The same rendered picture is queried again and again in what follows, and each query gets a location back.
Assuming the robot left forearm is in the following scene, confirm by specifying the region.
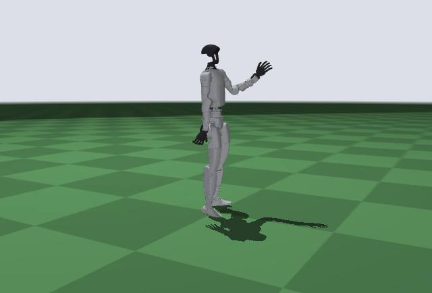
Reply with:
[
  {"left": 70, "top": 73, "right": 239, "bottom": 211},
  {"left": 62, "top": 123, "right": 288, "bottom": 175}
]
[{"left": 237, "top": 75, "right": 258, "bottom": 91}]

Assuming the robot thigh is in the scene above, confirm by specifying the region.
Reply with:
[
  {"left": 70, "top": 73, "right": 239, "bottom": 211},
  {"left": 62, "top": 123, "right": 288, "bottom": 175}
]
[
  {"left": 206, "top": 123, "right": 221, "bottom": 175},
  {"left": 217, "top": 122, "right": 230, "bottom": 171}
]

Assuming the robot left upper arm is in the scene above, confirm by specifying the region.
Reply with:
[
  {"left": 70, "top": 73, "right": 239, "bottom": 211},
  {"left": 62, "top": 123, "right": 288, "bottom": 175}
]
[{"left": 220, "top": 69, "right": 239, "bottom": 95}]

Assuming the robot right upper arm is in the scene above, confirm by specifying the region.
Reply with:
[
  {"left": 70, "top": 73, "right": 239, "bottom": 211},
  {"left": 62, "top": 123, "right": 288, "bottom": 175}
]
[{"left": 200, "top": 72, "right": 213, "bottom": 107}]

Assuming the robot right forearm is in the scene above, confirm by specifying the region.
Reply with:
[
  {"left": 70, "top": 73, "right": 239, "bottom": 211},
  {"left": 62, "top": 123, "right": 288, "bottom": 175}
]
[{"left": 202, "top": 99, "right": 211, "bottom": 132}]

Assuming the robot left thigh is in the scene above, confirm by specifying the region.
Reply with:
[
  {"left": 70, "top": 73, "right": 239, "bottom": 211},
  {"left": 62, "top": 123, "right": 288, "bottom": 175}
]
[{"left": 217, "top": 122, "right": 230, "bottom": 171}]

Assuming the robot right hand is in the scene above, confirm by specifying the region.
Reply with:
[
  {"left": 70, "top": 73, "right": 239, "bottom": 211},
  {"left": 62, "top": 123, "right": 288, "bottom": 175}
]
[{"left": 192, "top": 124, "right": 208, "bottom": 145}]

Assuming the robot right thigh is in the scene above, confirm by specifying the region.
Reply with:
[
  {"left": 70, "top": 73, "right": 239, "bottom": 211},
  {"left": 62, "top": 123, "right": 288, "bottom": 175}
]
[{"left": 206, "top": 123, "right": 221, "bottom": 175}]

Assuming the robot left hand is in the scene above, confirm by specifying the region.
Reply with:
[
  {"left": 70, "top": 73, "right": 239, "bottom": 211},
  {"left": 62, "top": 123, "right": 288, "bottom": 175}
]
[{"left": 250, "top": 61, "right": 272, "bottom": 79}]

